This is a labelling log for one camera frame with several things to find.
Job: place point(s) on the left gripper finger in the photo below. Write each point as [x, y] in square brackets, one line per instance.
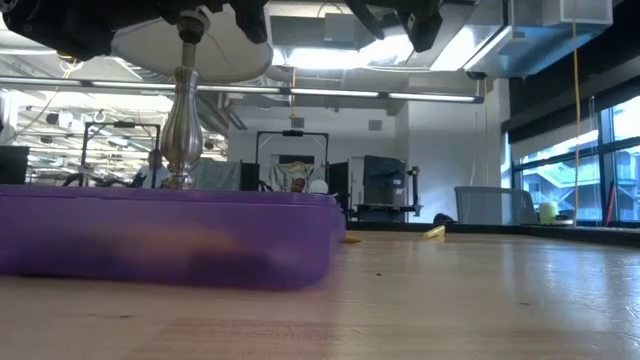
[252, 20]

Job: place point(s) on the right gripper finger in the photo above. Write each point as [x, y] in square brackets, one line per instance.
[422, 25]
[367, 17]

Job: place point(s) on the slim yellow pen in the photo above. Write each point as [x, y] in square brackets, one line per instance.
[434, 232]

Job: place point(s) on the dark yellow pencil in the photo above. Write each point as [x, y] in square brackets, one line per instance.
[351, 240]

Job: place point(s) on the purple plastic supply box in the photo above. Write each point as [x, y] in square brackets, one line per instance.
[150, 240]

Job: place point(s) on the long ceiling light bar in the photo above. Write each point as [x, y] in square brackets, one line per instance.
[250, 91]

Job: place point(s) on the white shade table lamp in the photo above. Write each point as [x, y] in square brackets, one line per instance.
[182, 140]

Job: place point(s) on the black monitor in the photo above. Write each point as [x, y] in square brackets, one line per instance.
[12, 165]

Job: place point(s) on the black equipment cabinet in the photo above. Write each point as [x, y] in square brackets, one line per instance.
[384, 175]

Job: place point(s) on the grey cloth cover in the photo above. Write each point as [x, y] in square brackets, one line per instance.
[215, 175]

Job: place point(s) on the person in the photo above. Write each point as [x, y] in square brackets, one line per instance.
[298, 185]
[150, 172]

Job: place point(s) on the white sphere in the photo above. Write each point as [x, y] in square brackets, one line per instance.
[319, 186]

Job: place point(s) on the grey bin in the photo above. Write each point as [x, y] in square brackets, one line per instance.
[490, 205]

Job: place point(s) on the yellow green cup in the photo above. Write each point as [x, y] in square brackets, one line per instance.
[548, 212]

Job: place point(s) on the black gantry frame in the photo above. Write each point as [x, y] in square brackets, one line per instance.
[292, 133]
[120, 124]

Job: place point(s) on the black aluminium table frame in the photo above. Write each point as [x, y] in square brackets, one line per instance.
[500, 230]

